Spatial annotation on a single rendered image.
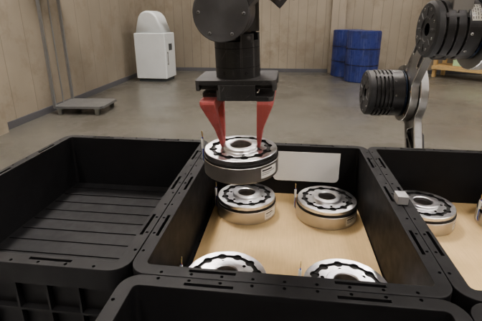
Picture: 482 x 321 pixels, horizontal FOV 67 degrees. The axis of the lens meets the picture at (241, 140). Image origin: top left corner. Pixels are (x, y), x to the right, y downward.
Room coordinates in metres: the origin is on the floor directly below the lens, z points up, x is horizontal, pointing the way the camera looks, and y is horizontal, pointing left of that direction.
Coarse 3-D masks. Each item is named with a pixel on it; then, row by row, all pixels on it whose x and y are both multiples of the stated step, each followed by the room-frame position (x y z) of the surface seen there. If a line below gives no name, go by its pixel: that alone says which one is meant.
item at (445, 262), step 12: (372, 156) 0.59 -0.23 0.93; (384, 168) 0.54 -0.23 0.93; (396, 180) 0.49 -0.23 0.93; (408, 204) 0.42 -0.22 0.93; (420, 216) 0.39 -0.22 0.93; (420, 228) 0.36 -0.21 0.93; (432, 240) 0.34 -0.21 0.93; (432, 252) 0.32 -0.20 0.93; (444, 252) 0.32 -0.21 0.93; (444, 264) 0.30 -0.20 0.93; (456, 276) 0.28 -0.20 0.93; (456, 288) 0.26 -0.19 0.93; (468, 288) 0.26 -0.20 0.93; (456, 300) 0.26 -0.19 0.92; (468, 300) 0.25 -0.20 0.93; (480, 300) 0.25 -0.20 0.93; (468, 312) 0.25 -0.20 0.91
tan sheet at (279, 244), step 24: (216, 216) 0.56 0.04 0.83; (288, 216) 0.56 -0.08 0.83; (216, 240) 0.49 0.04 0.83; (240, 240) 0.49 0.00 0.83; (264, 240) 0.49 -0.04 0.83; (288, 240) 0.49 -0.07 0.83; (312, 240) 0.49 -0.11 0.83; (336, 240) 0.49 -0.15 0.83; (360, 240) 0.49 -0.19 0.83; (264, 264) 0.43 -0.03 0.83; (288, 264) 0.43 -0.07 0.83
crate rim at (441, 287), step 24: (288, 144) 0.66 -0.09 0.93; (312, 144) 0.66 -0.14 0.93; (192, 168) 0.54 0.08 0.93; (384, 192) 0.45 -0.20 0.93; (168, 216) 0.39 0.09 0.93; (408, 216) 0.39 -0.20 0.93; (408, 240) 0.34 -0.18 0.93; (144, 264) 0.30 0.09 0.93; (432, 264) 0.30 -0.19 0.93; (312, 288) 0.27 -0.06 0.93; (336, 288) 0.26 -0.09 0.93; (360, 288) 0.26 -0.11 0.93; (384, 288) 0.26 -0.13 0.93; (408, 288) 0.26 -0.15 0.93; (432, 288) 0.26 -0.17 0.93
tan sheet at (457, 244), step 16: (464, 208) 0.59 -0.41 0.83; (464, 224) 0.53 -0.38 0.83; (448, 240) 0.49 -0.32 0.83; (464, 240) 0.49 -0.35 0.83; (480, 240) 0.49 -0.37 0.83; (448, 256) 0.45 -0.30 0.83; (464, 256) 0.45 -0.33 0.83; (480, 256) 0.45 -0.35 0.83; (464, 272) 0.41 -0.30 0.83; (480, 272) 0.41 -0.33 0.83; (480, 288) 0.38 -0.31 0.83
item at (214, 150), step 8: (232, 136) 0.52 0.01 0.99; (240, 136) 0.52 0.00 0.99; (248, 136) 0.52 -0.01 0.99; (256, 136) 0.52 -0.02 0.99; (208, 144) 0.49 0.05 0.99; (216, 144) 0.50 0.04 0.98; (264, 144) 0.49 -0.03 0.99; (272, 144) 0.48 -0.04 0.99; (208, 152) 0.46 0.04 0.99; (216, 152) 0.46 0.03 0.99; (224, 152) 0.46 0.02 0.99; (256, 152) 0.46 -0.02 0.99; (264, 152) 0.46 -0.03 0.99; (272, 152) 0.46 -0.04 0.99; (216, 160) 0.44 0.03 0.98; (224, 160) 0.43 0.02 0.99; (232, 160) 0.43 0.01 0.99; (240, 160) 0.43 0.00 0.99; (248, 160) 0.43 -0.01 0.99; (256, 160) 0.43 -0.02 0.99; (264, 160) 0.44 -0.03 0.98
